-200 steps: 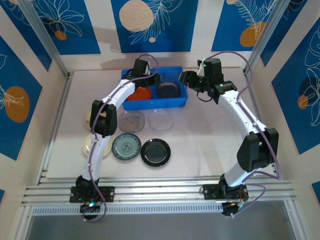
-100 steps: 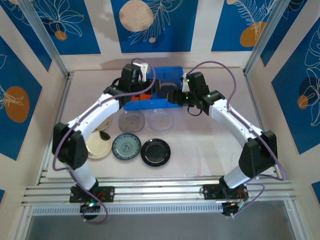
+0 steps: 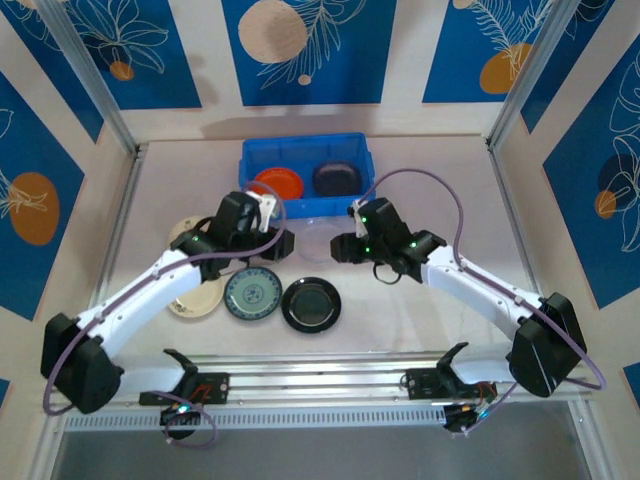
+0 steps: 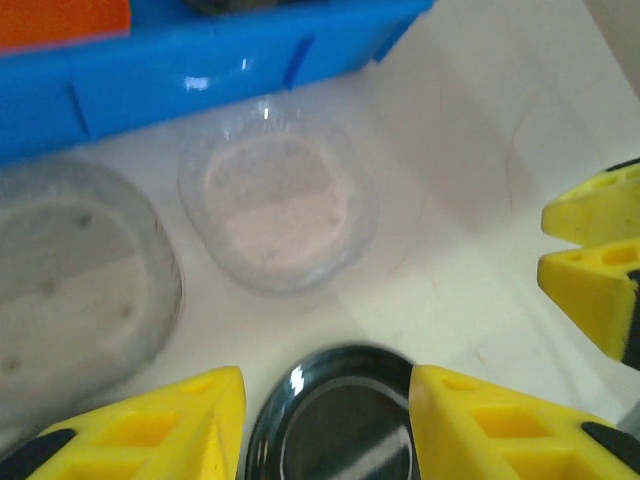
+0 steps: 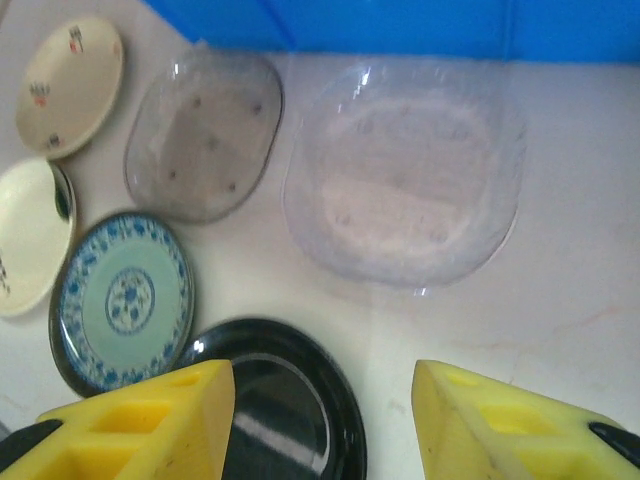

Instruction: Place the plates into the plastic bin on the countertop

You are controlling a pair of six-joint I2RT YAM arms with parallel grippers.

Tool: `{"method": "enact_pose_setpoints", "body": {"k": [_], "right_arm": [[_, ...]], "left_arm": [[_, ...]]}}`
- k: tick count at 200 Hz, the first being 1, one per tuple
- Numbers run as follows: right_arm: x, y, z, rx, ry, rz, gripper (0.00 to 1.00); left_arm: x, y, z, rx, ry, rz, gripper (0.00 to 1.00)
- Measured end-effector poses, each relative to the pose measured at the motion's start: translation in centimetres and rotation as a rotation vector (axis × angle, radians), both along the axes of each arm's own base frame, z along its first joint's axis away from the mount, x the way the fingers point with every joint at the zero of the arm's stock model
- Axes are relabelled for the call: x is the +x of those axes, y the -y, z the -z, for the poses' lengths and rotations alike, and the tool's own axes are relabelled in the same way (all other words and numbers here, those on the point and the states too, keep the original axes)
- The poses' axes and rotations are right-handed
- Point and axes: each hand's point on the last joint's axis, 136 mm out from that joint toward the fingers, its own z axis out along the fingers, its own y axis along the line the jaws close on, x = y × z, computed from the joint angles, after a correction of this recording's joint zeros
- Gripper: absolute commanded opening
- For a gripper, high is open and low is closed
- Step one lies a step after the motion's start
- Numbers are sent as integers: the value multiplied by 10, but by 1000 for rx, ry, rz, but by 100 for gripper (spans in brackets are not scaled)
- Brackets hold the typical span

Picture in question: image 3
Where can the blue plastic bin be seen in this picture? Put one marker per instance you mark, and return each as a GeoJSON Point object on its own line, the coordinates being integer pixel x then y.
{"type": "Point", "coordinates": [280, 150]}

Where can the blue and white patterned plate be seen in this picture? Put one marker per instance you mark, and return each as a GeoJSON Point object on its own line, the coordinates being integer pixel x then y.
{"type": "Point", "coordinates": [252, 294]}

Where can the clear textured glass plate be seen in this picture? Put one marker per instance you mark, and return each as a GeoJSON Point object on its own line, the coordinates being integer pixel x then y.
{"type": "Point", "coordinates": [317, 172]}

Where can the beige wooden plate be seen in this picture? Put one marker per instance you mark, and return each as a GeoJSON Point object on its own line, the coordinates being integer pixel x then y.
{"type": "Point", "coordinates": [182, 227]}

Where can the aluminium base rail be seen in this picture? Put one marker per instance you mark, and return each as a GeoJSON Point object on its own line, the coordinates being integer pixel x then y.
{"type": "Point", "coordinates": [320, 385]}

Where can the translucent pinkish plate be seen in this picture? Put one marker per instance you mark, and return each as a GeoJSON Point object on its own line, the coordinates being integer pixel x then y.
{"type": "Point", "coordinates": [317, 245]}

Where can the cream plate with calligraphy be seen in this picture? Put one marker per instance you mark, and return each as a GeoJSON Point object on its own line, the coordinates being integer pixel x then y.
{"type": "Point", "coordinates": [197, 302]}

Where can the aluminium side rail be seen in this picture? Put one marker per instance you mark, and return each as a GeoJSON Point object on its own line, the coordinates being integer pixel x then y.
{"type": "Point", "coordinates": [510, 200]}
{"type": "Point", "coordinates": [117, 240]}

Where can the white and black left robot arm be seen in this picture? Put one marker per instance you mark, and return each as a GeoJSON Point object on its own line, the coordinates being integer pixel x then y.
{"type": "Point", "coordinates": [140, 295]}

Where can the black glossy plate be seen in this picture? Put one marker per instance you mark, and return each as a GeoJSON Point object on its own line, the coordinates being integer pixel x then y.
{"type": "Point", "coordinates": [311, 306]}

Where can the orange plastic plate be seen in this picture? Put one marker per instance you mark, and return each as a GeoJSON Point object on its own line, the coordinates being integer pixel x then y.
{"type": "Point", "coordinates": [280, 182]}

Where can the aluminium frame post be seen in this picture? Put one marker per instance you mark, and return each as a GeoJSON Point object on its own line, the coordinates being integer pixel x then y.
{"type": "Point", "coordinates": [95, 85]}
{"type": "Point", "coordinates": [540, 70]}

